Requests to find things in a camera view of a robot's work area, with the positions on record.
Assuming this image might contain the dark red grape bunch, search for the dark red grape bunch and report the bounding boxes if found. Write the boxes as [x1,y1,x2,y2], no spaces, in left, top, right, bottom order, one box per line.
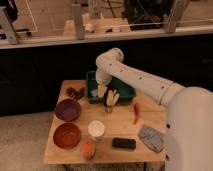
[66,87,85,100]

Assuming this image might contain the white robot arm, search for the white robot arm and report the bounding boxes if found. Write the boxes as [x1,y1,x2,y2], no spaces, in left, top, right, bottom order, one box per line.
[96,48,213,171]

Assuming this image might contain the purple bowl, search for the purple bowl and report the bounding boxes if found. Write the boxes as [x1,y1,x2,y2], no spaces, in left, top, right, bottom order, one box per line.
[55,99,81,122]

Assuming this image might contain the red-orange bowl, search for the red-orange bowl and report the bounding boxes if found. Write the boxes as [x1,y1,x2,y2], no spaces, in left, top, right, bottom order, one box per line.
[53,123,81,149]

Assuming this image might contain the blue sponge in bin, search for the blue sponge in bin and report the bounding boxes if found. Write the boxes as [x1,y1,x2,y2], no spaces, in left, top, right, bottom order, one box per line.
[91,89,98,98]

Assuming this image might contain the cup with yellow utensils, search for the cup with yellow utensils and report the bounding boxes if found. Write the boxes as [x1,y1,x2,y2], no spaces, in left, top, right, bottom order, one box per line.
[104,89,120,113]

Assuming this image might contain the green plastic bin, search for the green plastic bin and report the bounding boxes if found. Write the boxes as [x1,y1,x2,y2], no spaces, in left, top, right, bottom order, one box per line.
[85,71,136,104]

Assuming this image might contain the white lidded cup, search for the white lidded cup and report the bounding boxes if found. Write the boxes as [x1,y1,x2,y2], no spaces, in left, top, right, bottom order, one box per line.
[88,120,106,142]

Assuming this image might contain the red chili pepper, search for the red chili pepper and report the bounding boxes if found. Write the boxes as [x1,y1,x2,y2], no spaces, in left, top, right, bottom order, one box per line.
[133,103,141,125]

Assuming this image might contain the wooden folding table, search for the wooden folding table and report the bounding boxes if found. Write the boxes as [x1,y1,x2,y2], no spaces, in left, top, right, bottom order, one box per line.
[42,78,168,166]

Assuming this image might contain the black rectangular block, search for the black rectangular block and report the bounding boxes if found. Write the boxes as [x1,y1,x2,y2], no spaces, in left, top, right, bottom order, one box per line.
[112,138,136,149]

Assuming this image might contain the white object on board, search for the white object on board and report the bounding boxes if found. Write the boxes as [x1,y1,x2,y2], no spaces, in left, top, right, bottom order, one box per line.
[85,23,95,34]

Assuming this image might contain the grey folded cloth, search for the grey folded cloth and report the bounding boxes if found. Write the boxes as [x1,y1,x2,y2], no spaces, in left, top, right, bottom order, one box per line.
[138,124,164,153]

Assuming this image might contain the black machine in background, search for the black machine in background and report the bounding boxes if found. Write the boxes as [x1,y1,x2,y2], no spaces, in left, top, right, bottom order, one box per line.
[123,0,174,30]

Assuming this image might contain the middle grey metal post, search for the middle grey metal post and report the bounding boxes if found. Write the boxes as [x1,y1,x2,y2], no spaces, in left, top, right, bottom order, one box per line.
[72,3,85,40]

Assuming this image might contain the grey metal post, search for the grey metal post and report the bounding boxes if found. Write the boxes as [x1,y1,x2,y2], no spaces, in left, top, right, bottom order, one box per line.
[163,0,189,34]
[0,7,19,45]
[72,3,85,40]

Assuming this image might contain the left grey metal post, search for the left grey metal post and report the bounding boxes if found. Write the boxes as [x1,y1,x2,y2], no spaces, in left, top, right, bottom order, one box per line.
[0,7,19,45]

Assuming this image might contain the right grey metal post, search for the right grey metal post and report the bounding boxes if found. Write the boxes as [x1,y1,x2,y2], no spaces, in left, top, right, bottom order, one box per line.
[163,0,189,34]

